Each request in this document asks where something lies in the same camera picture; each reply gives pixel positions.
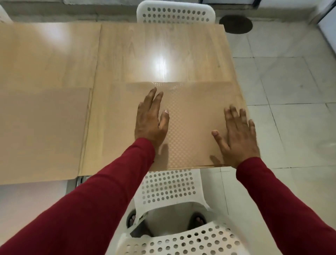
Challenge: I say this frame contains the person's right hand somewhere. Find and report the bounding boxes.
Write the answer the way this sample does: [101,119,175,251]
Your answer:
[212,105,261,169]

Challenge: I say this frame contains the person's left hand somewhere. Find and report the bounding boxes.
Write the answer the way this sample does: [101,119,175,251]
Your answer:
[135,87,170,152]

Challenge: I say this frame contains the person's right forearm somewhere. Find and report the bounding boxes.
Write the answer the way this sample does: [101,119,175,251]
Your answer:
[236,157,336,255]

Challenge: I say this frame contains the person's left forearm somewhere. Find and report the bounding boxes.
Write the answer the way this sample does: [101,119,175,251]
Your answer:
[0,138,155,255]

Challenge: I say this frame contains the white perforated plastic chair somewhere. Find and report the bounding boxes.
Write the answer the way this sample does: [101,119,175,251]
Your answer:
[106,169,253,255]
[136,0,216,25]

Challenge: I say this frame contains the person's right foot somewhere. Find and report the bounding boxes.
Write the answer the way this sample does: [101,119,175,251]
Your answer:
[187,212,208,232]

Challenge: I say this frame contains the person's foot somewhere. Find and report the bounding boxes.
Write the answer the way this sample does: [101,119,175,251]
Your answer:
[126,210,137,229]
[187,212,208,232]

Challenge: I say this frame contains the dark round floor drain cover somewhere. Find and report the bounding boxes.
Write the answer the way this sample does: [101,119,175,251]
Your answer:
[219,15,253,35]

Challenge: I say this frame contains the person's left foot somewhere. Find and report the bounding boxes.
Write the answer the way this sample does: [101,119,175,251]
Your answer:
[126,210,137,229]

